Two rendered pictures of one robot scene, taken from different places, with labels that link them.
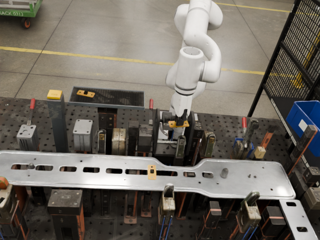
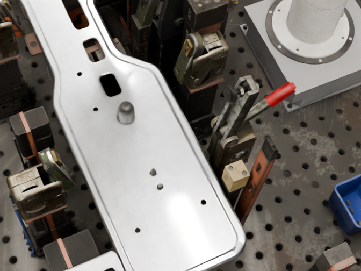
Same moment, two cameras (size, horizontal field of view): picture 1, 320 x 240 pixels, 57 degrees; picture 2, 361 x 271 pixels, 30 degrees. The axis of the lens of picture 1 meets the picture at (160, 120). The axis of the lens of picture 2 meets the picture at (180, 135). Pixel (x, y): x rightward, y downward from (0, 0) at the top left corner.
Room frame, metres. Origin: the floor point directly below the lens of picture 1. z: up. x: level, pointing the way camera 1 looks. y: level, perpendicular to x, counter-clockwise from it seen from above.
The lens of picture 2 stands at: (0.77, -0.91, 2.15)
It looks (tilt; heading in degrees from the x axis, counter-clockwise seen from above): 64 degrees down; 65
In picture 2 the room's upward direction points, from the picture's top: 9 degrees clockwise
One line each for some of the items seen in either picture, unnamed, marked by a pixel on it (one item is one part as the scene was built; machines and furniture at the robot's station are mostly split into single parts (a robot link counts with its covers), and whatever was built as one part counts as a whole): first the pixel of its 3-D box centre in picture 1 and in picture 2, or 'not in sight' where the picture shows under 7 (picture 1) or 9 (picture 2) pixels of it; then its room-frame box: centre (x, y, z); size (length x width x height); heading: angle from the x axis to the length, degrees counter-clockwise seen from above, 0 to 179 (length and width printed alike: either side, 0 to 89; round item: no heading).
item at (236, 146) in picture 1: (233, 166); (224, 166); (1.10, -0.44, 0.88); 0.07 x 0.06 x 0.35; 8
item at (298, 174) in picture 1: (289, 198); not in sight; (0.96, -0.73, 0.85); 0.12 x 0.03 x 0.30; 8
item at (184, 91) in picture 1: (185, 85); not in sight; (0.94, -0.08, 1.45); 0.09 x 0.08 x 0.03; 16
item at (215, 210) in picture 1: (208, 225); (38, 152); (0.74, -0.30, 0.84); 0.11 x 0.08 x 0.29; 8
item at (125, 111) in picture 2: (224, 173); (125, 112); (0.92, -0.34, 1.02); 0.03 x 0.03 x 0.07
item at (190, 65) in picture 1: (190, 67); not in sight; (0.94, -0.08, 1.53); 0.09 x 0.08 x 0.13; 87
